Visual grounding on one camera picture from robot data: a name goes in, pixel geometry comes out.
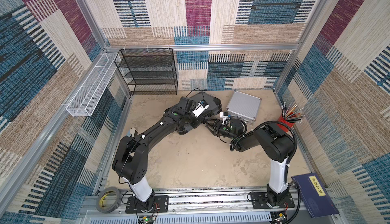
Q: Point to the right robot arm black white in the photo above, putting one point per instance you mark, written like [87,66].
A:
[277,140]

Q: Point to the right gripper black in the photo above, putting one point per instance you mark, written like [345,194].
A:
[217,126]

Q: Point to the red pencil cup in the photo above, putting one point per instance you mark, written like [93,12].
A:
[282,120]

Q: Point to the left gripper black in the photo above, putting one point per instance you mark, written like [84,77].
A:
[200,121]

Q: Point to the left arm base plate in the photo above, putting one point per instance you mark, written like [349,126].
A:
[155,204]

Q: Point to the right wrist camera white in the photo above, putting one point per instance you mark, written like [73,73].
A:
[225,118]

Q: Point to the grey tape roll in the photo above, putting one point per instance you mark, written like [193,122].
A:
[108,200]

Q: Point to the black mesh shelf rack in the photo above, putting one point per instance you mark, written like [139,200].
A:
[148,71]

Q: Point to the blue grey stapler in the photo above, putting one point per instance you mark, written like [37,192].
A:
[132,132]

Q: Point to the silver aluminium poker case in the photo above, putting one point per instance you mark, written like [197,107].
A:
[244,106]

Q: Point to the bundle of coloured pencils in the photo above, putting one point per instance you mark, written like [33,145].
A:
[291,113]

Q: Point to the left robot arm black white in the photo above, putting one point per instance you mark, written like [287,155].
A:
[131,158]

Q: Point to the white mesh wall basket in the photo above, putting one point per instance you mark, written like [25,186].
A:
[89,94]

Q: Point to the dark blue book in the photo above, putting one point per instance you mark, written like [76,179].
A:
[314,195]

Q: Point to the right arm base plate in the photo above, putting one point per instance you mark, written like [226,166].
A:
[270,200]

